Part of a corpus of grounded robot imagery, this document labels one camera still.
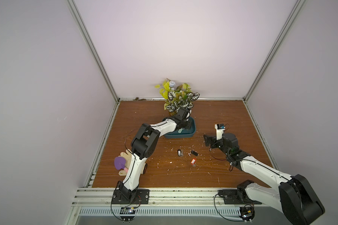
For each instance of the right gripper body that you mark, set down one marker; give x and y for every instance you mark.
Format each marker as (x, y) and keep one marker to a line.
(212, 141)

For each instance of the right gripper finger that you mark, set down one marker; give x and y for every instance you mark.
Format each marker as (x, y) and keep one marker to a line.
(207, 143)
(206, 137)

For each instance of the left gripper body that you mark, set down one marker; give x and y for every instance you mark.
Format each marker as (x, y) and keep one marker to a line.
(185, 124)

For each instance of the teal storage box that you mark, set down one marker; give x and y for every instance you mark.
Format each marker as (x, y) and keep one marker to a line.
(185, 133)

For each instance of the black head key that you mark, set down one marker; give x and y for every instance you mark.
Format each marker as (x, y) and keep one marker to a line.
(194, 153)

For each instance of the red tag key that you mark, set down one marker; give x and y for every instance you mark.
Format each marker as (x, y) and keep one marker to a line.
(193, 162)

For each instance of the black tag key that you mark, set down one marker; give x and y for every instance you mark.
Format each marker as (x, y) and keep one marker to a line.
(180, 153)

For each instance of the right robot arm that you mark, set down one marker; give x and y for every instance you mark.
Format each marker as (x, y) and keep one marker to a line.
(291, 195)

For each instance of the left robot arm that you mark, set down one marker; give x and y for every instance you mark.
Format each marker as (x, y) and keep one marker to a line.
(143, 145)

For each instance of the vase with artificial plant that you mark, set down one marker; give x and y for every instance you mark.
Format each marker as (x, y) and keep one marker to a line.
(176, 96)

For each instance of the pink purple brush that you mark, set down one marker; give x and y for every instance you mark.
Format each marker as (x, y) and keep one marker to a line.
(119, 163)

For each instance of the right controller board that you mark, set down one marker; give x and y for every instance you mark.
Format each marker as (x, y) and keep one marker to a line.
(247, 213)

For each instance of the controller board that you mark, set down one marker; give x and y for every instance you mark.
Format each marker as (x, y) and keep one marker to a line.
(247, 213)
(127, 214)

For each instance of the left controller board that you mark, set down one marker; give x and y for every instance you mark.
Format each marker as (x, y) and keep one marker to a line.
(127, 214)

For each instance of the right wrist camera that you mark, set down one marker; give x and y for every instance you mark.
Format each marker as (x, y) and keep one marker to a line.
(220, 129)

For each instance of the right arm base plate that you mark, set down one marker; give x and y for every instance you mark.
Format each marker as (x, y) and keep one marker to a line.
(234, 196)

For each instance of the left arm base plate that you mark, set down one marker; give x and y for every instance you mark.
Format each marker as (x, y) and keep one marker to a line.
(140, 196)

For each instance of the aluminium front rail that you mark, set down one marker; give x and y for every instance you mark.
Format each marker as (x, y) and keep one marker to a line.
(156, 197)

